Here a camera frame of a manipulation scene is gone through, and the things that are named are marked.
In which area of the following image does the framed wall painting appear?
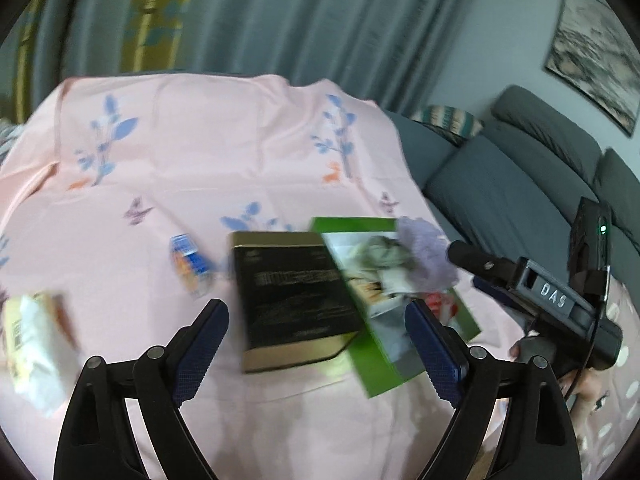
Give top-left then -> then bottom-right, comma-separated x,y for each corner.
544,0 -> 640,137

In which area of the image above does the purple plush sock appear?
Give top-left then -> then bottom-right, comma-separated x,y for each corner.
397,215 -> 458,293

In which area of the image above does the black and gold box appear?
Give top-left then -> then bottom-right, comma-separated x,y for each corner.
227,230 -> 363,375

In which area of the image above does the black cable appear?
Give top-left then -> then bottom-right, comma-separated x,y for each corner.
562,265 -> 613,403

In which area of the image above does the beige snack packet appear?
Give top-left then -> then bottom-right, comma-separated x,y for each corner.
0,294 -> 71,418

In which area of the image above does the striped cushion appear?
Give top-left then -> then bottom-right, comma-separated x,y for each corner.
410,104 -> 485,148

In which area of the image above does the grey sofa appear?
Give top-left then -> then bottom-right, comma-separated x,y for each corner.
390,85 -> 640,286

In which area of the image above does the person's right hand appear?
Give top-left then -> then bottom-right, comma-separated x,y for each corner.
559,366 -> 618,427

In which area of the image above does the printed snack packet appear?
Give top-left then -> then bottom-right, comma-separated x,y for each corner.
30,292 -> 82,351

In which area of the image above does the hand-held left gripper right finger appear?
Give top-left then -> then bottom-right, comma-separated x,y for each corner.
404,297 -> 583,480

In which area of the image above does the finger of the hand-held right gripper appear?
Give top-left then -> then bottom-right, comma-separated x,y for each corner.
446,239 -> 522,287
472,275 -> 540,335

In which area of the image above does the pink floral tablecloth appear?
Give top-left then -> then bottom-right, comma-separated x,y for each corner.
0,74 -> 541,480

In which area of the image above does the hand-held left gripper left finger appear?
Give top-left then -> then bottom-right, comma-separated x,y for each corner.
52,297 -> 231,480

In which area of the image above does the yellow patterned curtain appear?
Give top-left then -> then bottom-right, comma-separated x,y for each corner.
10,0 -> 201,126

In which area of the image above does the red and white plush sock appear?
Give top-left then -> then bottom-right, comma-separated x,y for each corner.
425,290 -> 461,321

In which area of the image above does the pink dotted clothing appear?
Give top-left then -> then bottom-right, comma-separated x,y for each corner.
575,280 -> 640,480

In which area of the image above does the green plush sock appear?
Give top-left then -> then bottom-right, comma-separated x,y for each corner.
350,235 -> 416,286

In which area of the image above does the grey blue curtain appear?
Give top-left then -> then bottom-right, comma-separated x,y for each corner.
30,0 -> 506,111

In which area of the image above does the blue and orange carton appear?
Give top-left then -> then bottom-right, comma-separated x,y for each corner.
167,234 -> 216,293

